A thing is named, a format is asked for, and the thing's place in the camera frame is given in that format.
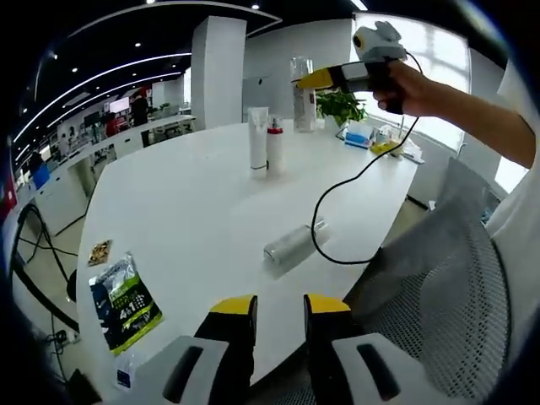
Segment white skincare tube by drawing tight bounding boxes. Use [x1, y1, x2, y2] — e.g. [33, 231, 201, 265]
[246, 105, 271, 171]

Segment black monitor stand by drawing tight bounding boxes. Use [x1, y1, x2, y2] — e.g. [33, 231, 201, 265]
[8, 205, 84, 337]

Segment red collar skincare bottle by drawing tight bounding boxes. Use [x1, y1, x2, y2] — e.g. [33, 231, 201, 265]
[265, 114, 286, 173]

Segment red screen monitor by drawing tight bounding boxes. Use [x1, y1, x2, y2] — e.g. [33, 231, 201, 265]
[0, 166, 19, 214]

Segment person's right hand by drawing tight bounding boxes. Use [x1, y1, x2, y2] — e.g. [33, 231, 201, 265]
[370, 58, 429, 116]

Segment long white counter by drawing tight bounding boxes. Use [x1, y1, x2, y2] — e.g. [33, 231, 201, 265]
[12, 113, 197, 237]

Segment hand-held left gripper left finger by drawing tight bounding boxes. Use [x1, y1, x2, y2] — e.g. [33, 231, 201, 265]
[126, 294, 258, 405]

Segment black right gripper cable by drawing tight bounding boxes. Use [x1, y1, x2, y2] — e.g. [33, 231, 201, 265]
[311, 52, 423, 266]

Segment person's white shirt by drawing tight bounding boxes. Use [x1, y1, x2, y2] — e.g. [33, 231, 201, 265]
[480, 54, 540, 271]

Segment blue bin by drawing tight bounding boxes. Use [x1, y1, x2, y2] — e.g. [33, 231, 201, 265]
[31, 163, 51, 190]

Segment grey mesh office chair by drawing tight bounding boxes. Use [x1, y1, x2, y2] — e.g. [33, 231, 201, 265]
[252, 156, 512, 405]

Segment dark green foil pouch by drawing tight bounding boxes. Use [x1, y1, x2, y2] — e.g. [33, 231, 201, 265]
[88, 251, 165, 358]

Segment small gold packet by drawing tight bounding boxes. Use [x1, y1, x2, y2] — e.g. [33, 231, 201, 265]
[86, 239, 115, 267]

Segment yellow packet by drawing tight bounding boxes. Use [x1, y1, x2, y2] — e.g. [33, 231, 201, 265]
[369, 140, 404, 158]

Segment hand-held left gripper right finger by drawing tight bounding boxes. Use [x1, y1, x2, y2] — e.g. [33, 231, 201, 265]
[304, 294, 448, 405]

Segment green potted plant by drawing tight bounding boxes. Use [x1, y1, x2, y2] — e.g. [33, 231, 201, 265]
[314, 89, 369, 131]

